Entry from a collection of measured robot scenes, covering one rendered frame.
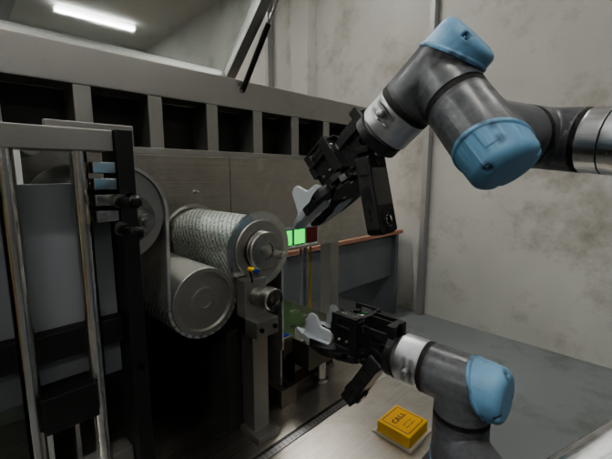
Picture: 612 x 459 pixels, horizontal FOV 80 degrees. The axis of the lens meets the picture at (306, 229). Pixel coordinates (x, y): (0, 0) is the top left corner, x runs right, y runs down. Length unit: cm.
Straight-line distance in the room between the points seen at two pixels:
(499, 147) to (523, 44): 319
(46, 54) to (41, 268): 55
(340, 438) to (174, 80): 87
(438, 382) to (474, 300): 314
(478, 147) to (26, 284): 46
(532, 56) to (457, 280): 192
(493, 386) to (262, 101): 92
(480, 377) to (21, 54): 94
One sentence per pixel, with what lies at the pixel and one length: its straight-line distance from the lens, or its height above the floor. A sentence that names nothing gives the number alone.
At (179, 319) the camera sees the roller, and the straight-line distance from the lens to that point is 66.
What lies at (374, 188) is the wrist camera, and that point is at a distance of 51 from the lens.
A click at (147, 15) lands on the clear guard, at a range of 98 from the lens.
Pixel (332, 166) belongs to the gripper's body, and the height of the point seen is 140.
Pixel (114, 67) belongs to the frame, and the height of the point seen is 162.
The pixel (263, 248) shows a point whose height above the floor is 126.
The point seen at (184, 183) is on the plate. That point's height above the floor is 137.
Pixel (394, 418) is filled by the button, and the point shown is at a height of 92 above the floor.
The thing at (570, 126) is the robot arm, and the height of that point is 145.
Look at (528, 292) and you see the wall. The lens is 352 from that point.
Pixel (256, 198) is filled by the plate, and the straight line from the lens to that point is 111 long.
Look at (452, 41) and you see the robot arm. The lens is 47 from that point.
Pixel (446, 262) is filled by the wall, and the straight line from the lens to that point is 371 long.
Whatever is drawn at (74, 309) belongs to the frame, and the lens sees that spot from 48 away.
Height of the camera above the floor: 139
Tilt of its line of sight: 9 degrees down
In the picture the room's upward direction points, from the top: straight up
